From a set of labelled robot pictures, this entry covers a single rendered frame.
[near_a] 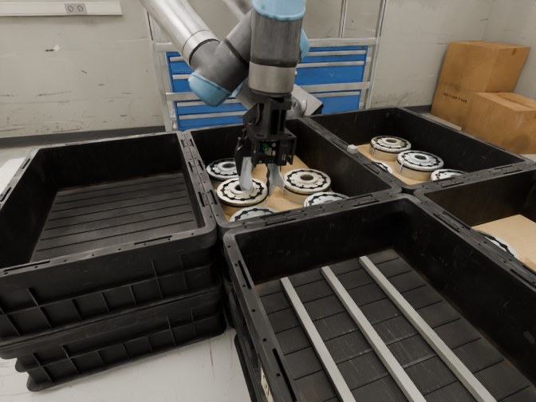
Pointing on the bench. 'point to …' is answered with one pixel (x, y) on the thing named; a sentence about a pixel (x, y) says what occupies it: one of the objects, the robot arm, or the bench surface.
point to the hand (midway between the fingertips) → (257, 189)
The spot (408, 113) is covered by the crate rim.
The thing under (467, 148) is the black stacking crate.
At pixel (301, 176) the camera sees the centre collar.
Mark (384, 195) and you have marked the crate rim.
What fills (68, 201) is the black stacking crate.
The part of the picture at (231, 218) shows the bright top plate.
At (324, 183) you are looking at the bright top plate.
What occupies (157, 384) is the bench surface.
